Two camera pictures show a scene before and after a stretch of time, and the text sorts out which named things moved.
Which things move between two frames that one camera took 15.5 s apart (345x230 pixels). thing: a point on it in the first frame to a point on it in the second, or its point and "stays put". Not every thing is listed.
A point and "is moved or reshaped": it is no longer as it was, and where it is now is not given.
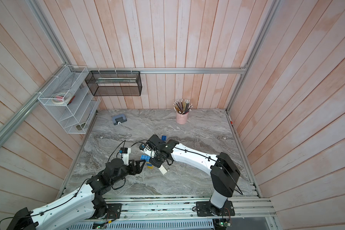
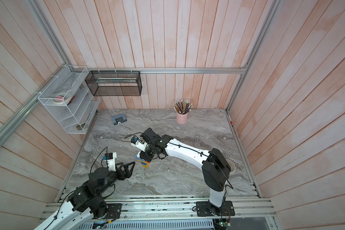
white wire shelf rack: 67,94 stays put
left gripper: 139,169 to 128,174
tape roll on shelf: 61,98 stays put
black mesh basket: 114,83 stays put
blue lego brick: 145,157 is moved or reshaped
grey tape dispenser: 121,118 stays put
